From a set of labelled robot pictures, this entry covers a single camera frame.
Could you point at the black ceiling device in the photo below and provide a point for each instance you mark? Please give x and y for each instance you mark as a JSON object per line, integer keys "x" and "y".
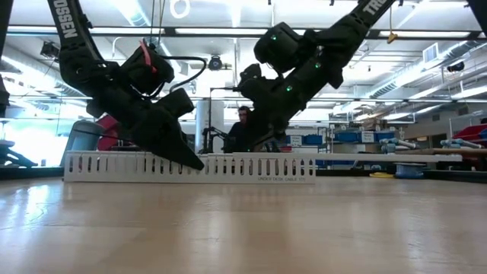
{"x": 455, "y": 66}

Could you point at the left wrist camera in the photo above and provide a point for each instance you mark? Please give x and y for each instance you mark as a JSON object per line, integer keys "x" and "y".
{"x": 141, "y": 76}

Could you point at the red storage bin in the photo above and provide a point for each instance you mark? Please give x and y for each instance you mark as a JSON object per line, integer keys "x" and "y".
{"x": 470, "y": 133}

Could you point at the black ceiling camera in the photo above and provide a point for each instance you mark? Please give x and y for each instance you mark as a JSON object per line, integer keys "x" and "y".
{"x": 49, "y": 49}
{"x": 215, "y": 64}

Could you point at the small red tag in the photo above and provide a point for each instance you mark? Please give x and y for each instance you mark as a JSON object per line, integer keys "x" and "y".
{"x": 146, "y": 57}

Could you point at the black angled support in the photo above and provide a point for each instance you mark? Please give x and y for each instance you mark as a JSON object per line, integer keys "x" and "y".
{"x": 15, "y": 156}

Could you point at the black aluminium frame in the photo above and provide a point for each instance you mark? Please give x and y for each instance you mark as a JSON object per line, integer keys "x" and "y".
{"x": 23, "y": 173}

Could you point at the yellow hanging plug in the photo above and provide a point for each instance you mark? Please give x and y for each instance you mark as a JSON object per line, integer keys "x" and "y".
{"x": 392, "y": 37}

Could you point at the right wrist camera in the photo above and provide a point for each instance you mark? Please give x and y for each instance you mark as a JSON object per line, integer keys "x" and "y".
{"x": 249, "y": 74}

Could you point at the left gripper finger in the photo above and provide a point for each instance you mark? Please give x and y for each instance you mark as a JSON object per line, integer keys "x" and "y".
{"x": 167, "y": 141}

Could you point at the white ceiling vent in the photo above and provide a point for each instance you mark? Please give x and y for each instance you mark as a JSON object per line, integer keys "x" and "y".
{"x": 430, "y": 53}

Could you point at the person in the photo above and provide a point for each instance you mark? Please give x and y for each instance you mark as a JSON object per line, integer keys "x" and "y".
{"x": 236, "y": 139}

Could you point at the metal storage shelf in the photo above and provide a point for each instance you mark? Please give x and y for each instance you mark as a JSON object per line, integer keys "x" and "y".
{"x": 331, "y": 148}

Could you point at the blue grey roll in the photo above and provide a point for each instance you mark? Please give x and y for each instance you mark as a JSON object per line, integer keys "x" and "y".
{"x": 460, "y": 144}
{"x": 397, "y": 144}

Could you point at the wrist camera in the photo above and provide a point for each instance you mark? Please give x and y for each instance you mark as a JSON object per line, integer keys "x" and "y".
{"x": 141, "y": 76}
{"x": 249, "y": 74}

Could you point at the black overhead beam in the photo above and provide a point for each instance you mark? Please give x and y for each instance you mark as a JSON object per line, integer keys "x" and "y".
{"x": 228, "y": 32}

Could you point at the red bulky object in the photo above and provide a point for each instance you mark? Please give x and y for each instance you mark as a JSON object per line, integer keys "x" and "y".
{"x": 106, "y": 137}

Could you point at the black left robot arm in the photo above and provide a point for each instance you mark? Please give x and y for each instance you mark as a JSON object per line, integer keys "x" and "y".
{"x": 68, "y": 23}

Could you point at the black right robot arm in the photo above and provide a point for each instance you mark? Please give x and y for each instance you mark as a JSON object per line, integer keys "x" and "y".
{"x": 342, "y": 34}

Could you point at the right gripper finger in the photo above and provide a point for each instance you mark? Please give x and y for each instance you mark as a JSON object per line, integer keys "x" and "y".
{"x": 266, "y": 137}

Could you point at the grey plastic chair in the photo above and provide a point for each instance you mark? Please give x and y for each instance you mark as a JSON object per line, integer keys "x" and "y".
{"x": 81, "y": 142}

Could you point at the tape rolls on table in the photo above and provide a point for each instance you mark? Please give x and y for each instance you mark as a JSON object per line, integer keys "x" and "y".
{"x": 409, "y": 171}
{"x": 381, "y": 175}

